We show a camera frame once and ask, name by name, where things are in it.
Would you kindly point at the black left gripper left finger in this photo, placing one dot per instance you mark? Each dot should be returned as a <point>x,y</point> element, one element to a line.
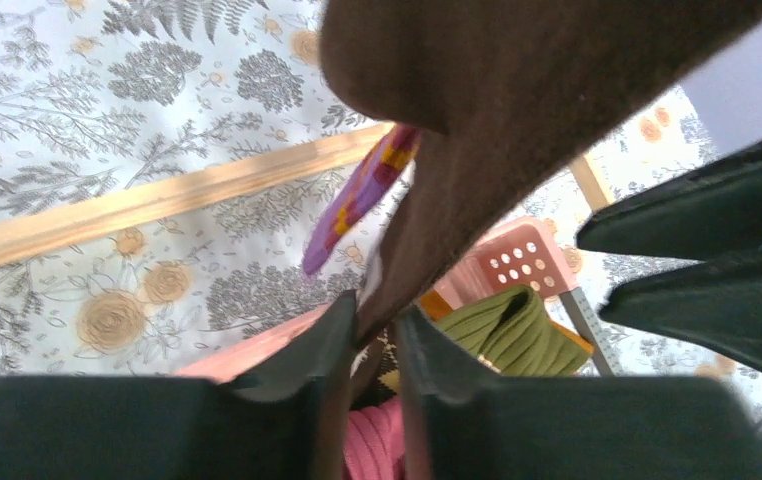
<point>282,419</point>

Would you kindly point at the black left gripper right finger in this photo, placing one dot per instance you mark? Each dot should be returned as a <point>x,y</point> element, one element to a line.
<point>463,420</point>

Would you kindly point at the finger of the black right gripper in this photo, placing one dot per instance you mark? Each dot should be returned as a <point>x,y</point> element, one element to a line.
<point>715,304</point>
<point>706,212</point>

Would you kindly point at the green orange sock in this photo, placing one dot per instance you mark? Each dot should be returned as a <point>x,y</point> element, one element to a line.
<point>511,333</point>

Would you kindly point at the pink plastic basket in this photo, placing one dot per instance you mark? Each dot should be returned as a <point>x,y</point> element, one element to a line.
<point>517,253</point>

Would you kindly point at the dark brown striped sock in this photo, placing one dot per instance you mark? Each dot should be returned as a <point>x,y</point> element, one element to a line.
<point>503,94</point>

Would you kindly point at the maroon purple striped sock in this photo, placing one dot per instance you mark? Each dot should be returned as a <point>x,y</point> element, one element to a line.
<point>376,173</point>

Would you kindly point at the purple orange sock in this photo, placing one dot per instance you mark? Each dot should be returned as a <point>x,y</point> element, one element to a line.
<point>374,447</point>

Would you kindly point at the brown yellow argyle sock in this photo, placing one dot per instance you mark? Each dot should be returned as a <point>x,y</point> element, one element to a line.
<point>376,378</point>

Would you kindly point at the wooden clothes rack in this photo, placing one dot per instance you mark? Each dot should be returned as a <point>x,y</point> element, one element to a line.
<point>73,224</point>

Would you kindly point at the floral patterned mat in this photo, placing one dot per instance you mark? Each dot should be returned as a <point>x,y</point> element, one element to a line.
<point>104,96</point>

